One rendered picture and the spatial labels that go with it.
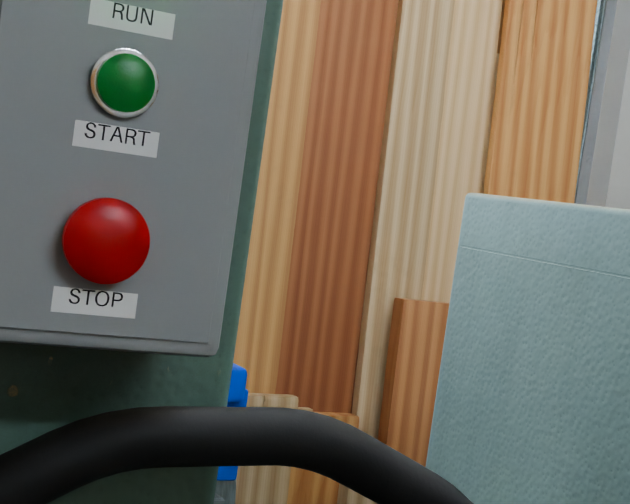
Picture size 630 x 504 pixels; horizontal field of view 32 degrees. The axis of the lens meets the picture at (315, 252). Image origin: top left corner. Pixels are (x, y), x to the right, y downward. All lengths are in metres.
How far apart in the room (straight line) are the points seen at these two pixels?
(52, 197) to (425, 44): 1.77
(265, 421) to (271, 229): 1.51
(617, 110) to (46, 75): 2.26
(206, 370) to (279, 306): 1.48
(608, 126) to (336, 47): 0.81
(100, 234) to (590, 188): 2.28
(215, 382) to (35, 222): 0.13
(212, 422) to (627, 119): 2.22
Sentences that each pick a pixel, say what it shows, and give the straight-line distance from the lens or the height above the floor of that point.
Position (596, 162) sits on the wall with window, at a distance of 2.61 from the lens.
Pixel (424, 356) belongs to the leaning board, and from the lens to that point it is 2.05.
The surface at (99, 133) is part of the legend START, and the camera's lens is 0.39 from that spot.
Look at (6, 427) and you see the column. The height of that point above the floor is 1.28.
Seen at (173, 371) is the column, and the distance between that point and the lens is 0.47.
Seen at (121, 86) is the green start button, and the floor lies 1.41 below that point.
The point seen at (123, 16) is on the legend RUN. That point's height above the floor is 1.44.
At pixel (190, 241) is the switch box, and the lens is 0.40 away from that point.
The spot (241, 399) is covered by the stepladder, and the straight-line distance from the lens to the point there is 1.37.
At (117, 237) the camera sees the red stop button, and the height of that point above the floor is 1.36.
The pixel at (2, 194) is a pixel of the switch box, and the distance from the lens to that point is 0.38.
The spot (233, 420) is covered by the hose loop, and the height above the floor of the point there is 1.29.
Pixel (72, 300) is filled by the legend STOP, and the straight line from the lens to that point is 0.39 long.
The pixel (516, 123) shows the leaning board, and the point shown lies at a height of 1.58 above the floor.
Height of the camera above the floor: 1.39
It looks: 3 degrees down
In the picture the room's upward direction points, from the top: 8 degrees clockwise
